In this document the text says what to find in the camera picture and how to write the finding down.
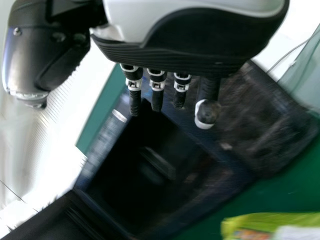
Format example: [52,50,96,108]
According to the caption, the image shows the black oven with glass door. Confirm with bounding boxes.
[0,59,320,240]

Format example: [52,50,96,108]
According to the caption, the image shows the yellow-green biscuit packet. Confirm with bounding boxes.
[221,212,320,240]

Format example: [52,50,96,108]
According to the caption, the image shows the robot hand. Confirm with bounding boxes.
[1,0,291,130]

